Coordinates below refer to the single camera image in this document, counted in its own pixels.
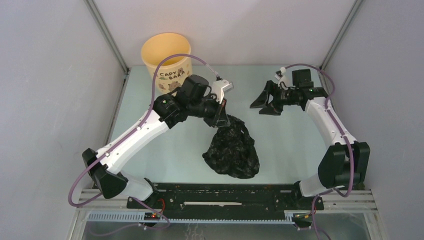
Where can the right aluminium frame post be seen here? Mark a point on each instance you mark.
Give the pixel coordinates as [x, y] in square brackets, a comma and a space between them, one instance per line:
[354, 10]

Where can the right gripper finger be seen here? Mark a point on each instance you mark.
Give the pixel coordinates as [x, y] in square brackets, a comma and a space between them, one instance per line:
[263, 99]
[273, 108]

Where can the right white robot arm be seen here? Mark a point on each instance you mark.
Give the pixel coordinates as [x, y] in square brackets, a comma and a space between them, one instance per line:
[345, 163]

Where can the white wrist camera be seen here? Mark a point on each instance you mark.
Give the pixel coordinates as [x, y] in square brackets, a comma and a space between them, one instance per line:
[283, 81]
[220, 87]

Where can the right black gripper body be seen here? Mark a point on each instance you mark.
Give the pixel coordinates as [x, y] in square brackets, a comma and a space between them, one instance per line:
[282, 98]

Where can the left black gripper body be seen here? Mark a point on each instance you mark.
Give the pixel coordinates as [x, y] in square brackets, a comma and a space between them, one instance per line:
[208, 109]

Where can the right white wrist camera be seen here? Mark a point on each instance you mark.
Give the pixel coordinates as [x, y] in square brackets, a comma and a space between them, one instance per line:
[283, 81]

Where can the yellow capybara trash bin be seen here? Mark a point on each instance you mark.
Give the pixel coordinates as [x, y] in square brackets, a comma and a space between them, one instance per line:
[173, 72]

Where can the small electronics board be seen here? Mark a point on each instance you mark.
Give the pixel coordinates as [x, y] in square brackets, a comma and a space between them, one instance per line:
[151, 216]

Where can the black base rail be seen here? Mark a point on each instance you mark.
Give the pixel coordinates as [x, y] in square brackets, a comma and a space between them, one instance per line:
[231, 202]

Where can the black trash bag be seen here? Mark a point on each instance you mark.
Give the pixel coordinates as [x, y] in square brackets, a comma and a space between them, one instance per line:
[232, 151]

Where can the aluminium frame post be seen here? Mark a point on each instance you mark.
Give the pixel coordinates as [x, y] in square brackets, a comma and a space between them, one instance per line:
[106, 33]
[354, 10]

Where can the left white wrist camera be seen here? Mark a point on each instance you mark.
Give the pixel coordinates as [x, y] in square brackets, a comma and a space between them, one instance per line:
[220, 87]

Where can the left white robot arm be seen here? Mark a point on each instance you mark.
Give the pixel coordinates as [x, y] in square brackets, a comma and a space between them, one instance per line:
[105, 164]

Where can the left aluminium frame post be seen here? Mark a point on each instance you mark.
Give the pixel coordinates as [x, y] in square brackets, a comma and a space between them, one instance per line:
[106, 33]

